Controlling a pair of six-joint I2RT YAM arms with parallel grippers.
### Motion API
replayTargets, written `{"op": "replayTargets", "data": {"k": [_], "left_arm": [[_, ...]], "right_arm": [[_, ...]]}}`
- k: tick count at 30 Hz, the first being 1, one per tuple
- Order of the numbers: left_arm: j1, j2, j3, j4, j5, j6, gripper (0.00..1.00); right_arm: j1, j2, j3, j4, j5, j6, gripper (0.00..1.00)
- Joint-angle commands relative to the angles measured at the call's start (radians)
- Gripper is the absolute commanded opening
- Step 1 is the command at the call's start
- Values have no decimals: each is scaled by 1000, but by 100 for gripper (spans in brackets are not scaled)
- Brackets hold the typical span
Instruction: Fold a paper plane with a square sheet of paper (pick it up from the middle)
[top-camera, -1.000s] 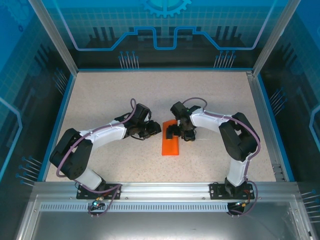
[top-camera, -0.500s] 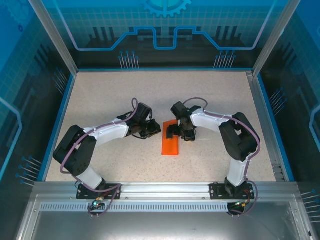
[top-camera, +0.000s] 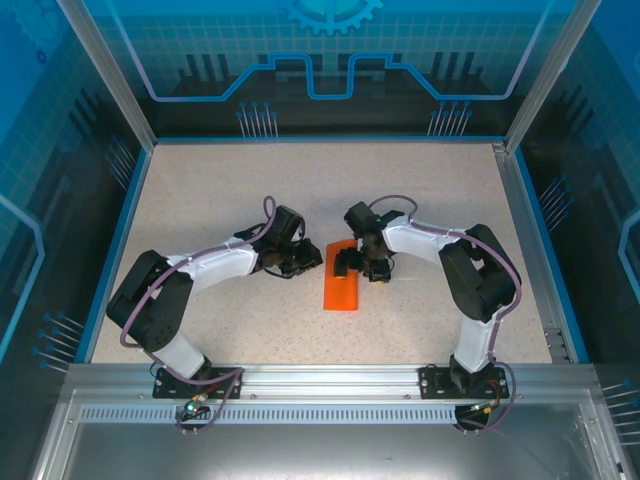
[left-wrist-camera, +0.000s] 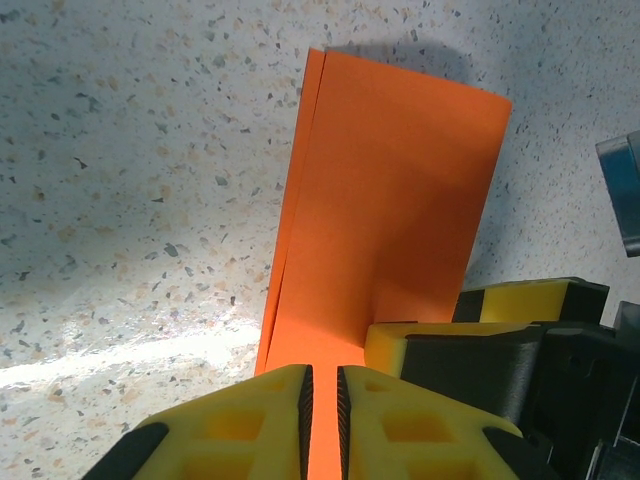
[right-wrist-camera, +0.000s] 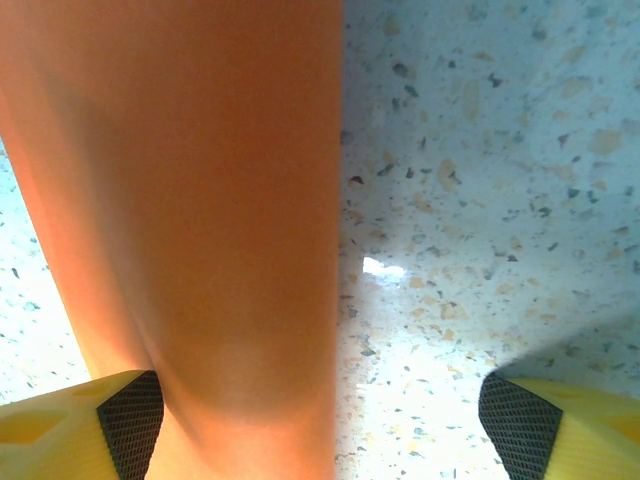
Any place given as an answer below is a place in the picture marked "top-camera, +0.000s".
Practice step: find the aluminium table edge rail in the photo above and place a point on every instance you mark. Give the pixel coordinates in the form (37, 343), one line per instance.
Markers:
(522, 225)

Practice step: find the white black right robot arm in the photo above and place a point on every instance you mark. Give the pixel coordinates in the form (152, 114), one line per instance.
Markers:
(475, 280)

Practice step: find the orange paper sheet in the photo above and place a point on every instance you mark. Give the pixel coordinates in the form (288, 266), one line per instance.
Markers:
(342, 297)

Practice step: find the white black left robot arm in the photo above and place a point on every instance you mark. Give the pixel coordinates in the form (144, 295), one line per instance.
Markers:
(220, 272)

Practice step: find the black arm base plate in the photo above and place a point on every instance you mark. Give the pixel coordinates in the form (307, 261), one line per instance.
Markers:
(162, 390)
(432, 382)

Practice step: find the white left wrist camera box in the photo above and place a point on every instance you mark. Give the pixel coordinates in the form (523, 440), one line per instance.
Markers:
(300, 232)

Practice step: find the brushed steel tray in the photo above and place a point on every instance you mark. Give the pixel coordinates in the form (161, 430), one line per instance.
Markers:
(325, 455)

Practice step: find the aluminium frame post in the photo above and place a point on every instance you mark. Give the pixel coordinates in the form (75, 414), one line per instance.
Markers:
(549, 75)
(116, 90)

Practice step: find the long aluminium mounting rail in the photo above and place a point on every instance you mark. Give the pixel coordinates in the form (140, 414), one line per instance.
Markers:
(330, 380)

